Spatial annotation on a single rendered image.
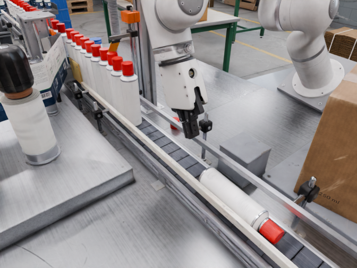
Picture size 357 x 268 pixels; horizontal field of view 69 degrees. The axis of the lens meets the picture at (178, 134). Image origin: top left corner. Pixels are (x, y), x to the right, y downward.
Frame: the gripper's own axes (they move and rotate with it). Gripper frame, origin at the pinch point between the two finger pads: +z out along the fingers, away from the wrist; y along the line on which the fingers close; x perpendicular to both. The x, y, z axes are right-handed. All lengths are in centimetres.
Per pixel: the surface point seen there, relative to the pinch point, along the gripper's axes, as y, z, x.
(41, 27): 71, -36, 9
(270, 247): -21.2, 18.6, 3.7
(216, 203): -8.9, 14.3, 4.0
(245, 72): 191, 36, -242
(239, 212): -13.4, 15.5, 2.2
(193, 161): 6.7, 11.8, -3.3
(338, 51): 144, 44, -394
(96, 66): 44.0, -17.6, 1.6
